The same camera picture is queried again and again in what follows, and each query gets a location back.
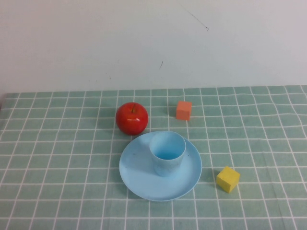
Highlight light blue plastic cup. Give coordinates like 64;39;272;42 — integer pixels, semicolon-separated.
149;132;187;178

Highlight light blue round plate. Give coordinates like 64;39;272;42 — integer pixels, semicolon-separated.
119;131;202;202

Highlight red apple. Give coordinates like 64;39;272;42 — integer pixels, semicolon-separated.
115;102;149;136

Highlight orange foam cube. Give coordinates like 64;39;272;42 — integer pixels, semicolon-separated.
176;101;193;121

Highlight yellow foam cube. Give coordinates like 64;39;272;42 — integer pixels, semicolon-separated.
216;166;241;193

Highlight green checked tablecloth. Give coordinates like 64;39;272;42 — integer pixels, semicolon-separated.
0;85;307;230

